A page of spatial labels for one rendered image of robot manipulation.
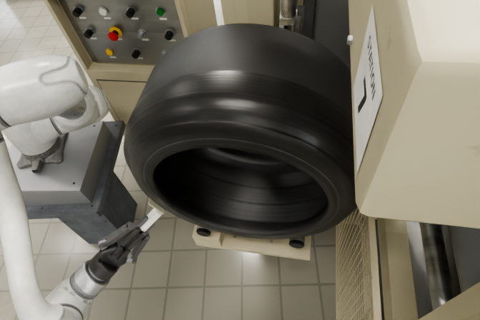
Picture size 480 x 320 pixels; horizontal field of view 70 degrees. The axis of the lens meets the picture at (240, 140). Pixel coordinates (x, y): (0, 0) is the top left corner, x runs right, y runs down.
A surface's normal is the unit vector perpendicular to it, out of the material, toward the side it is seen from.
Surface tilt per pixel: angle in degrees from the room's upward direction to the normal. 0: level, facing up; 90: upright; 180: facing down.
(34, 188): 4
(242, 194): 8
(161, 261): 0
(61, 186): 4
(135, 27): 90
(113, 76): 90
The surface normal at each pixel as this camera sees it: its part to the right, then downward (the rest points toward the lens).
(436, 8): -0.10, -0.61
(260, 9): -0.17, 0.79
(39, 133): 0.51, 0.64
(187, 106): -0.36, 0.08
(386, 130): -0.97, 0.23
